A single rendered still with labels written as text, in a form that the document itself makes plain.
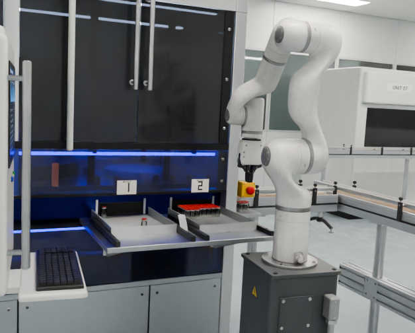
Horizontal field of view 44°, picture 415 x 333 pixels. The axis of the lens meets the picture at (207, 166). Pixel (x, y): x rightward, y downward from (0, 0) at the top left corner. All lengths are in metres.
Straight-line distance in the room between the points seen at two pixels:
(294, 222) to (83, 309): 1.02
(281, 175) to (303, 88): 0.29
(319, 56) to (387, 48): 7.57
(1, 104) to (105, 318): 1.15
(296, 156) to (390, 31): 7.73
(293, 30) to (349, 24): 7.13
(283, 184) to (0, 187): 0.86
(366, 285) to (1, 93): 2.04
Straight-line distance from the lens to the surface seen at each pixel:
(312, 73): 1.71
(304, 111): 1.70
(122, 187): 2.20
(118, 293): 2.32
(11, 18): 2.11
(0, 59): 1.54
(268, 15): 7.92
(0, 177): 1.55
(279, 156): 1.67
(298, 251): 1.77
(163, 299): 2.40
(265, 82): 1.92
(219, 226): 2.07
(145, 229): 1.99
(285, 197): 1.73
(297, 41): 1.67
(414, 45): 9.71
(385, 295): 2.78
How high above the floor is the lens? 1.38
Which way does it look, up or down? 7 degrees down
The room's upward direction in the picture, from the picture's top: 3 degrees clockwise
